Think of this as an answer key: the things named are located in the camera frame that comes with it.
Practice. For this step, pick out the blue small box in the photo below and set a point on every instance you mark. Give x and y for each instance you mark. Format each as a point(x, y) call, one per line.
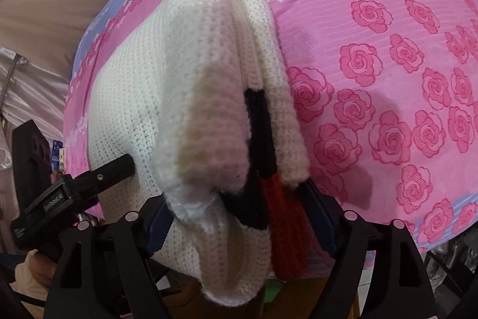
point(58, 156)

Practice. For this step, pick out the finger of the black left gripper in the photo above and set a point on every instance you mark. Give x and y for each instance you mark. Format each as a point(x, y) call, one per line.
point(104, 174)

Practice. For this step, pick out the silvery satin curtain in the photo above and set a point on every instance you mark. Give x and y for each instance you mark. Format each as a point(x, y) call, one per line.
point(30, 92)

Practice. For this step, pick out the white red knitted sweater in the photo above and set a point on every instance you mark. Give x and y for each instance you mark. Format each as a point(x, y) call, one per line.
point(181, 95)

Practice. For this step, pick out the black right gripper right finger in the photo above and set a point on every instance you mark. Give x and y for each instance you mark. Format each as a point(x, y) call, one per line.
point(399, 286)

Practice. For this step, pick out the person's hand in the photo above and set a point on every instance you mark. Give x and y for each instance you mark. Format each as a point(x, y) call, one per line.
point(36, 266)

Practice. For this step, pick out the pink floral bed sheet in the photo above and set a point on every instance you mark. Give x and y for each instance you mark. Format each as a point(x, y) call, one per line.
point(385, 93)

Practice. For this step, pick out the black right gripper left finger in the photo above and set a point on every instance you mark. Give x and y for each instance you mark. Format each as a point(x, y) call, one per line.
point(104, 271)

